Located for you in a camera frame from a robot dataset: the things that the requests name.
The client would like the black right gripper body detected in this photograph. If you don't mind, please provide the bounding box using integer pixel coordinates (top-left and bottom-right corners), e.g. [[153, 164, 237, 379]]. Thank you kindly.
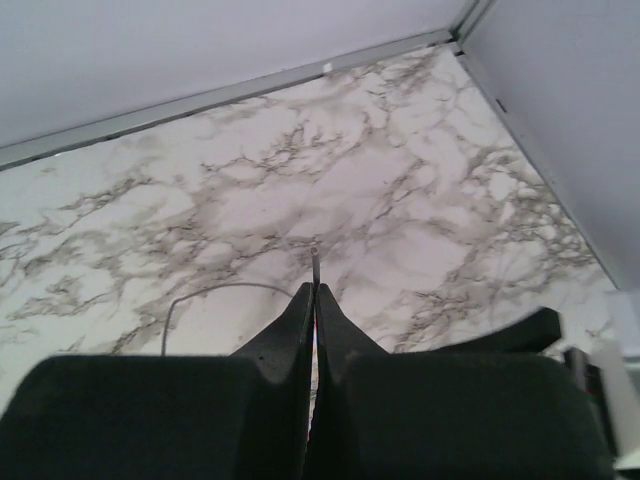
[[436, 307, 560, 354]]

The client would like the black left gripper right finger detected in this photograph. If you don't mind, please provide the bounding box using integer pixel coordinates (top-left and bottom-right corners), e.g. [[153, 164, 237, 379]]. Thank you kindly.
[[305, 285, 615, 479]]

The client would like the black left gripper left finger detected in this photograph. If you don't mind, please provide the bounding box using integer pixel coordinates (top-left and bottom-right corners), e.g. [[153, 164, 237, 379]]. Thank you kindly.
[[1, 283, 313, 479]]

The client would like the grey wire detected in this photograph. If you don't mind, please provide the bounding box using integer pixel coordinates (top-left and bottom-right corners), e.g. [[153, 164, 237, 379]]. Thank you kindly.
[[160, 244, 322, 357]]

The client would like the aluminium back rail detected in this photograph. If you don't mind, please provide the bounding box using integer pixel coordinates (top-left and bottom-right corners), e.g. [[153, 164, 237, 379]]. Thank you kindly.
[[1, 29, 454, 171]]

